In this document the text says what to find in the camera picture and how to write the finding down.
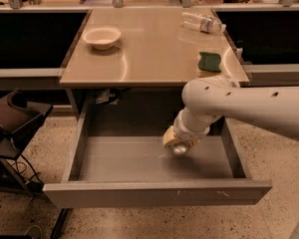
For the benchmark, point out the green and yellow sponge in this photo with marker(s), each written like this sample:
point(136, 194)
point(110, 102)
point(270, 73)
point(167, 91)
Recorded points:
point(208, 64)

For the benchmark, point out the white tag under table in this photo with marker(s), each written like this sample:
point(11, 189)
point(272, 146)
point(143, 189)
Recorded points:
point(102, 96)

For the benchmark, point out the dark chair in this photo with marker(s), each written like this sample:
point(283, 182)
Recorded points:
point(19, 122)

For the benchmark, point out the clear plastic water bottle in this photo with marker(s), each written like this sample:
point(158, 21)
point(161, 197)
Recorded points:
point(201, 23)

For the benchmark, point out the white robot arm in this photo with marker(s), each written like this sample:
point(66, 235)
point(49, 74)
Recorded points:
point(273, 109)

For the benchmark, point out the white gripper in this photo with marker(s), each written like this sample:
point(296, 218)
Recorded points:
point(185, 133)

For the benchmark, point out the open grey top drawer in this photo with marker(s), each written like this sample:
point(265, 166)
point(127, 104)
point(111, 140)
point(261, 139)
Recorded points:
point(117, 160)

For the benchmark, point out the blue pepsi can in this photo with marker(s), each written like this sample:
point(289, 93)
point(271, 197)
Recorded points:
point(179, 148)

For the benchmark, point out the white bowl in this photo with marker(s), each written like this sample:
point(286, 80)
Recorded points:
point(102, 38)

